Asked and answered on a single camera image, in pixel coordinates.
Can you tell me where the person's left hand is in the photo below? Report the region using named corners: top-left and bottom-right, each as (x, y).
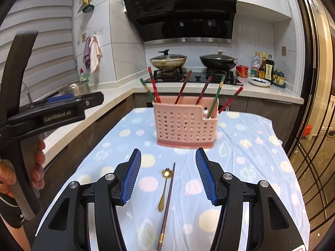
top-left (1, 136), bottom-right (45, 201)

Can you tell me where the white plate with food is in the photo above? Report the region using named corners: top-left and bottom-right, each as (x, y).
top-left (248, 77), bottom-right (271, 87)

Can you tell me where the teal condiment jar set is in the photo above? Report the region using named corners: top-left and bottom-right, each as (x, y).
top-left (272, 69), bottom-right (286, 88)

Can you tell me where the dark soy sauce bottle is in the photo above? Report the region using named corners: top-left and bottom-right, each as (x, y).
top-left (265, 54), bottom-right (274, 82)

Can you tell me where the sink faucet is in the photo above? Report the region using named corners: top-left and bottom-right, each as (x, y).
top-left (22, 82), bottom-right (33, 103)

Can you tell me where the black range hood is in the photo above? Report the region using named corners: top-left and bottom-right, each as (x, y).
top-left (124, 0), bottom-right (237, 45)

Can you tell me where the pink perforated utensil basket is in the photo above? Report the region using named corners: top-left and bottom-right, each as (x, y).
top-left (152, 96), bottom-right (219, 149)

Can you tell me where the clear oil bottle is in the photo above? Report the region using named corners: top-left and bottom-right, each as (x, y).
top-left (250, 52), bottom-right (261, 78)

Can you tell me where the gold flower spoon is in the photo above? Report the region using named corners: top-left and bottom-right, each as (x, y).
top-left (157, 168), bottom-right (173, 213)

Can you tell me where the blue polka dot tablecloth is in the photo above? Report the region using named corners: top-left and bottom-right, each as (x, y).
top-left (35, 106), bottom-right (311, 251)

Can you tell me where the black gas stove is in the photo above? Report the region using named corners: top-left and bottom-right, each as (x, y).
top-left (152, 68), bottom-right (243, 86)

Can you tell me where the black wok with lid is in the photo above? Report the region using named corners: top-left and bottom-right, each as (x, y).
top-left (199, 50), bottom-right (238, 71)

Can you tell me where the beige wok with lid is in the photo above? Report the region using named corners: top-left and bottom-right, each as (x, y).
top-left (149, 49), bottom-right (187, 70)

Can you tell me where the red brown chopstick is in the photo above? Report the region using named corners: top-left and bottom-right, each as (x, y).
top-left (218, 86), bottom-right (243, 114)

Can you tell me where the yellow cap sauce bottle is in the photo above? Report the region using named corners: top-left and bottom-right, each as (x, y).
top-left (258, 52), bottom-right (266, 79)

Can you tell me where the bright red chopstick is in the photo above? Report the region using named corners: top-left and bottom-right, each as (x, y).
top-left (148, 66), bottom-right (161, 103)

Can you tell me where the wall power outlet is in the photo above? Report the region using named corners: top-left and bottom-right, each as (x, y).
top-left (281, 46), bottom-right (287, 57)

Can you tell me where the red instant noodle cup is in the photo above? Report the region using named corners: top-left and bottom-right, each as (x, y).
top-left (236, 65), bottom-right (249, 78)

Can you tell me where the green chopstick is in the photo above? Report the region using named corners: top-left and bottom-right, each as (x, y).
top-left (140, 78), bottom-right (156, 102)

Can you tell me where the dark red chopstick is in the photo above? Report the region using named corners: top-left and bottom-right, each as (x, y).
top-left (174, 70), bottom-right (192, 104)

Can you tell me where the purple hanging cloth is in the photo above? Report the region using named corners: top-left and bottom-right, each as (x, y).
top-left (82, 37), bottom-right (91, 69)

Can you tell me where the brown chopstick on table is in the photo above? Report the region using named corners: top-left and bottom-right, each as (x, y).
top-left (157, 163), bottom-right (175, 251)

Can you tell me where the stainless steel bowl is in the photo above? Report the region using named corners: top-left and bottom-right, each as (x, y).
top-left (58, 81), bottom-right (90, 96)

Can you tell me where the white hanging towel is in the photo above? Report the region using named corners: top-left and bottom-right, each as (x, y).
top-left (90, 34), bottom-right (103, 74)

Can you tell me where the green dish soap bottle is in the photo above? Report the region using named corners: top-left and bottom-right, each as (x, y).
top-left (79, 68), bottom-right (89, 82)

